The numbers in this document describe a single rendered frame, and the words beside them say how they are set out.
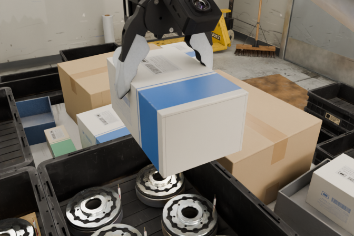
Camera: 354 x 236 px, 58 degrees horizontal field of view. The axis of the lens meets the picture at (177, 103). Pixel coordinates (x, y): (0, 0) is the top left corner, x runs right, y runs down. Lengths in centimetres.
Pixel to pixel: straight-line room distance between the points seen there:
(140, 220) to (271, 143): 33
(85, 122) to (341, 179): 62
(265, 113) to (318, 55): 277
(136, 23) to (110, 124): 47
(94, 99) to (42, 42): 285
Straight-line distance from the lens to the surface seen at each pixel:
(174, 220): 61
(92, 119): 87
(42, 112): 131
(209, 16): 36
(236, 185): 58
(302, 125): 84
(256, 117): 83
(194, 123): 37
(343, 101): 223
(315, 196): 82
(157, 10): 41
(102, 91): 97
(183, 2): 36
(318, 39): 358
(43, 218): 56
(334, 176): 79
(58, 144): 101
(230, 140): 43
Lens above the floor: 132
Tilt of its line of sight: 29 degrees down
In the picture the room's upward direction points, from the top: straight up
